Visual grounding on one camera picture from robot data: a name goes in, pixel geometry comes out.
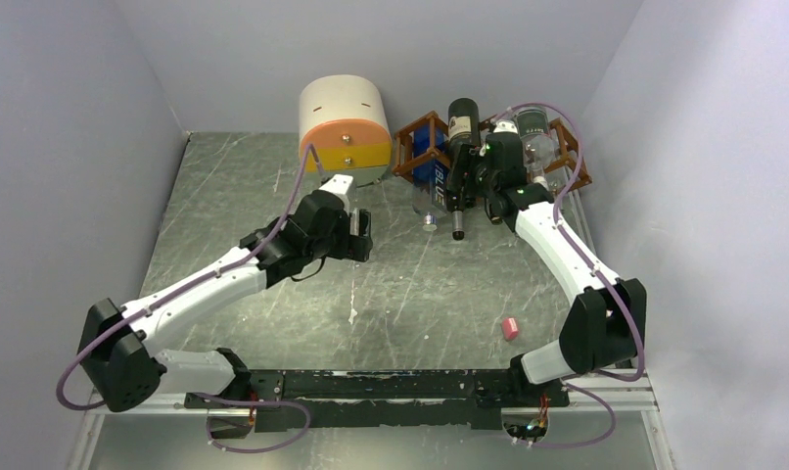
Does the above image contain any dark labelled wine bottle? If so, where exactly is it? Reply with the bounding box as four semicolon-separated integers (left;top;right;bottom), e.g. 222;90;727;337
450;210;466;241

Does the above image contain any blue square glass bottle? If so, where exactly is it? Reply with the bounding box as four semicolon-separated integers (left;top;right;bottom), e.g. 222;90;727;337
412;124;448;232

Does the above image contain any dark green wine bottle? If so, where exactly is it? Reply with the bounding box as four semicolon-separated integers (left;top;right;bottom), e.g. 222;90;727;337
447;97;481;158

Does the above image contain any clear dark-labelled round bottle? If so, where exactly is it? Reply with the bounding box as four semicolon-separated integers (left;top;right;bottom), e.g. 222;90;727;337
514;106;556;178

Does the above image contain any clear labelled liquor bottle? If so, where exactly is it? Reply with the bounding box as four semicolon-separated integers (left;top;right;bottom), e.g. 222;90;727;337
485;205;503;225

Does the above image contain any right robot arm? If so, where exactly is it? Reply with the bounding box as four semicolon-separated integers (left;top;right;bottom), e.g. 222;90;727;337
446;131;647;405

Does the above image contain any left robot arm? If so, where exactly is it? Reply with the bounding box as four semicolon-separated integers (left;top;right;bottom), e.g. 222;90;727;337
76;190;373;412

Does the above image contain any brown wooden wine rack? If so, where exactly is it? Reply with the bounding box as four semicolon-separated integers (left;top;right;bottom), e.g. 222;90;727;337
391;111;579;193

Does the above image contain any cream orange drawer cabinet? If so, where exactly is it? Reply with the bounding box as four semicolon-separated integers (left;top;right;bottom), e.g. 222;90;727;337
299;74;393;185

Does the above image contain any pink eraser block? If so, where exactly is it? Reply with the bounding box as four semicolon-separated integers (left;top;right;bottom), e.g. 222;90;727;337
501;317;520;342

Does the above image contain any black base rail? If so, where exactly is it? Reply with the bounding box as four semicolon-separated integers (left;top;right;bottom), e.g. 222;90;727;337
222;368;570;432

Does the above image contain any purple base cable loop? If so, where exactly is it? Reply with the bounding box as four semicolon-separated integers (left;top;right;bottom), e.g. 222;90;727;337
206;397;312;454

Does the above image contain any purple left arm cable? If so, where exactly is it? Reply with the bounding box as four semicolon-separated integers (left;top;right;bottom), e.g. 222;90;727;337
56;143;324;412

